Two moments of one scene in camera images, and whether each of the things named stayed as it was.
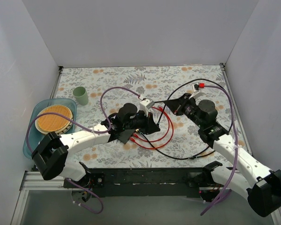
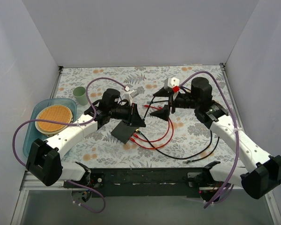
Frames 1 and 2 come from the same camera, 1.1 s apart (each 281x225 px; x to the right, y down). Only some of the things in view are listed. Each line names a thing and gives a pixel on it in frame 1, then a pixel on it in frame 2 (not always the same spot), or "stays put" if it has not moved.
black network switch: [125, 135] stays put
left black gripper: [146, 121] to [133, 114]
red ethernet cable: [136, 136] stays put
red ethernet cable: [162, 108] stays put
